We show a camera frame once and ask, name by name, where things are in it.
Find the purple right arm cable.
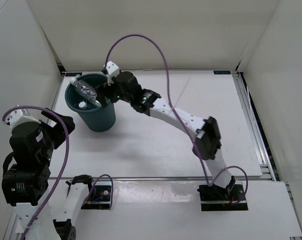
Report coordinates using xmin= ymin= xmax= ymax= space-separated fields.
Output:
xmin=103 ymin=34 xmax=249 ymax=206

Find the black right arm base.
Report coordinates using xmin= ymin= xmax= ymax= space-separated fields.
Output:
xmin=197 ymin=184 xmax=249 ymax=212

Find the clear bottle blue label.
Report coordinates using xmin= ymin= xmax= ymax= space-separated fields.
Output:
xmin=77 ymin=100 xmax=96 ymax=111

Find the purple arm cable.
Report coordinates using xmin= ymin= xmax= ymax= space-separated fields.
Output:
xmin=103 ymin=34 xmax=249 ymax=206
xmin=2 ymin=105 xmax=114 ymax=240

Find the dark green plastic bin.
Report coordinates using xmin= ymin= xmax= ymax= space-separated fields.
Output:
xmin=65 ymin=73 xmax=116 ymax=132

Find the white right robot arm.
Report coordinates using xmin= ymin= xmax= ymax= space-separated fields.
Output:
xmin=96 ymin=61 xmax=235 ymax=200

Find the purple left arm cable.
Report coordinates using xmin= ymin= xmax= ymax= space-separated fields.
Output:
xmin=2 ymin=105 xmax=114 ymax=240

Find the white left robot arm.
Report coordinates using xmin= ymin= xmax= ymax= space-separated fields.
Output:
xmin=1 ymin=106 xmax=96 ymax=240

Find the crushed clear plastic bottle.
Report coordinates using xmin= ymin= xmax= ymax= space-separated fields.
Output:
xmin=69 ymin=78 xmax=102 ymax=108

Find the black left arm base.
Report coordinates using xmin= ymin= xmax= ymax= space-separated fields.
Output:
xmin=81 ymin=181 xmax=113 ymax=210

